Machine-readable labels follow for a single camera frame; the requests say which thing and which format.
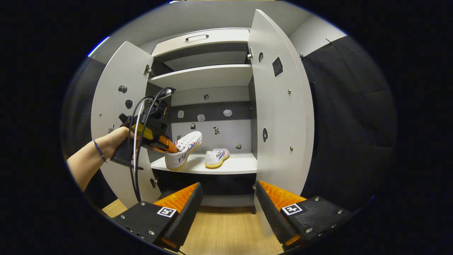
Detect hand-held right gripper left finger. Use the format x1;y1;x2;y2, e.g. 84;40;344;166
113;182;204;252

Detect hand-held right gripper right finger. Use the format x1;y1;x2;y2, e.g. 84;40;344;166
256;180;353;248

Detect white shoe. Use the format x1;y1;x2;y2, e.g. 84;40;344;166
165;131;203;171
205;148;230;168

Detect white cabinet door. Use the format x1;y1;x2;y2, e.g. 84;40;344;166
248;10;315;237
91;41;167;208

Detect dark wrist band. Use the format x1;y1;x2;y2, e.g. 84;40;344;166
93;140;107;163

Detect black backdrop cloth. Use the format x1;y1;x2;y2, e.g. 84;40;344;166
61;35;397;213

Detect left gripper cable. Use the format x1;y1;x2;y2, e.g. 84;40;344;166
128;88;174;203

